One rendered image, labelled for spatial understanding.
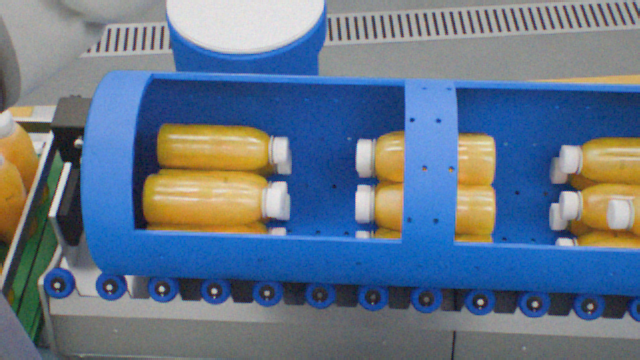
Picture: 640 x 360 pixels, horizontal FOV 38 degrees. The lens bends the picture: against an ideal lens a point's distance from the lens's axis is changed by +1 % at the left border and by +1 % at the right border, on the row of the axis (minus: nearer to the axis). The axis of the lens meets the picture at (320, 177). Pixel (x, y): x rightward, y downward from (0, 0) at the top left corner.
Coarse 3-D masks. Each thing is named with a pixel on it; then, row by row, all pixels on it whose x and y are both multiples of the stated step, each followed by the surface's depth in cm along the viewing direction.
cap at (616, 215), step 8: (616, 200) 122; (624, 200) 122; (608, 208) 124; (616, 208) 121; (624, 208) 121; (608, 216) 124; (616, 216) 121; (624, 216) 120; (608, 224) 123; (616, 224) 121; (624, 224) 121
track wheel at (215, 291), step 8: (208, 280) 131; (216, 280) 131; (224, 280) 131; (200, 288) 132; (208, 288) 132; (216, 288) 132; (224, 288) 132; (208, 296) 132; (216, 296) 132; (224, 296) 132
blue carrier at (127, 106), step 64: (128, 128) 117; (320, 128) 140; (384, 128) 139; (448, 128) 115; (512, 128) 138; (576, 128) 137; (128, 192) 116; (320, 192) 142; (448, 192) 114; (512, 192) 141; (128, 256) 121; (192, 256) 120; (256, 256) 119; (320, 256) 118; (384, 256) 117; (448, 256) 117; (512, 256) 116; (576, 256) 115
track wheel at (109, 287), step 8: (96, 280) 133; (104, 280) 132; (112, 280) 132; (120, 280) 132; (96, 288) 133; (104, 288) 133; (112, 288) 133; (120, 288) 132; (104, 296) 133; (112, 296) 133; (120, 296) 133
